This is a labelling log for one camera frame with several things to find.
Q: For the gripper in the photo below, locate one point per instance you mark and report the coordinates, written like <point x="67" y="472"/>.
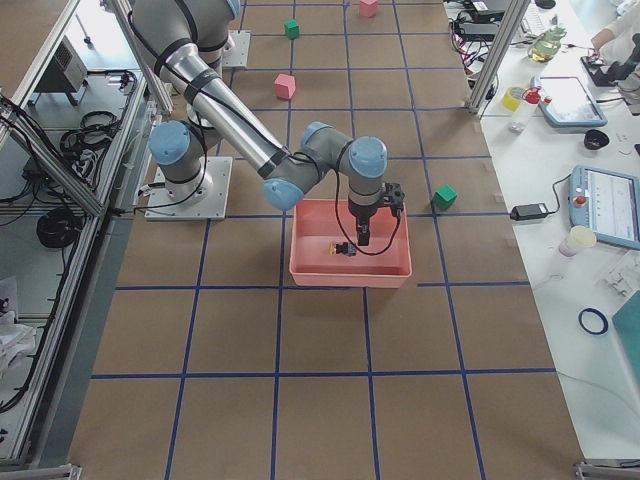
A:
<point x="361" y="216"/>

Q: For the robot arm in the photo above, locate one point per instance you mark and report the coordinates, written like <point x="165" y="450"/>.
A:
<point x="160" y="24"/>
<point x="288" y="176"/>

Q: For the pink plastic bin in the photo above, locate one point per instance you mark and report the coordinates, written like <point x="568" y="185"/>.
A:
<point x="324" y="251"/>

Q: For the green cube far corner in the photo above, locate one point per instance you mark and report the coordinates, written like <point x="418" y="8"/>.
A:
<point x="444" y="197"/>

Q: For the black power adapter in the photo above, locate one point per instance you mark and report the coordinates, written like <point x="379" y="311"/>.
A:
<point x="526" y="212"/>

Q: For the pink cube near base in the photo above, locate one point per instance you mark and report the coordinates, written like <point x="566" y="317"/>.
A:
<point x="285" y="86"/>

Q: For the yellow tape roll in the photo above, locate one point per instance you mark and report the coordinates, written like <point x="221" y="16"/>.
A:
<point x="512" y="97"/>

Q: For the green cube near base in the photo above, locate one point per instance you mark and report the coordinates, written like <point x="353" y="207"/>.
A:
<point x="292" y="29"/>

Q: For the paper cup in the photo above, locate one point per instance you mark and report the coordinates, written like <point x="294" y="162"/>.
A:
<point x="578" y="239"/>

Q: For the pink cube near edge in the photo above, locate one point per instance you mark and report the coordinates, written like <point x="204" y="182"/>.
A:
<point x="368" y="8"/>

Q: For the teach pendant far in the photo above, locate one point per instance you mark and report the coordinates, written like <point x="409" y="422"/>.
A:
<point x="566" y="102"/>

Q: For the teach pendant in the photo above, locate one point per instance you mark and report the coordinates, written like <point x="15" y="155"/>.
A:
<point x="566" y="102"/>
<point x="607" y="203"/>

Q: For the teach pendant near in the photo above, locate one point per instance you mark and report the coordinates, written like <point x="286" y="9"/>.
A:
<point x="607" y="203"/>

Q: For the green glass jar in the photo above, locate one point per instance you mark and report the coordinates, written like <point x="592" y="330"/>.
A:
<point x="546" y="45"/>

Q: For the person in beige clothes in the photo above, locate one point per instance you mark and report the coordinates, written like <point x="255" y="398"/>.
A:
<point x="614" y="44"/>

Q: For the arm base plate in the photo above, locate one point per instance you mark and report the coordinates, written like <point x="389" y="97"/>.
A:
<point x="236" y="51"/>
<point x="204" y="197"/>

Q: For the aluminium frame post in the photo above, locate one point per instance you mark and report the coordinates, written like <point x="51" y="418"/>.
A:
<point x="510" y="23"/>

